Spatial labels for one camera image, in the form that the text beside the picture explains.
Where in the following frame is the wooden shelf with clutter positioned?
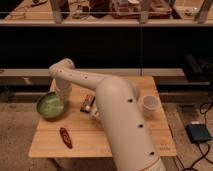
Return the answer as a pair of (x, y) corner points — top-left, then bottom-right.
(0, 0), (213, 27)

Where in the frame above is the red chili pepper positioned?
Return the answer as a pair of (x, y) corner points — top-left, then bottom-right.
(60, 128), (72, 148)

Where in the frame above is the green ceramic bowl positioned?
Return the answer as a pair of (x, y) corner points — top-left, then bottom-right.
(36, 92), (69, 119)

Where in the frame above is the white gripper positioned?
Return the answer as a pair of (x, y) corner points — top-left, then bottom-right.
(55, 78), (72, 100)

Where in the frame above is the black cable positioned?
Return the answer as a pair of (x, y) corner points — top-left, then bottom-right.
(173, 99), (213, 171)

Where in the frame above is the black foot pedal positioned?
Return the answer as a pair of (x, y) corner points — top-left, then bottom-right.
(186, 124), (212, 143)

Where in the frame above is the white paper cup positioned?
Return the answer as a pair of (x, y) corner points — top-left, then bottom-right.
(142, 95), (159, 117)

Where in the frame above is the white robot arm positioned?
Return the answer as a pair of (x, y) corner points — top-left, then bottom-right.
(49, 58), (166, 171)

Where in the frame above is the brown snack bar packet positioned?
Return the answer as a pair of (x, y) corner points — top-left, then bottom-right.
(80, 95), (95, 113)

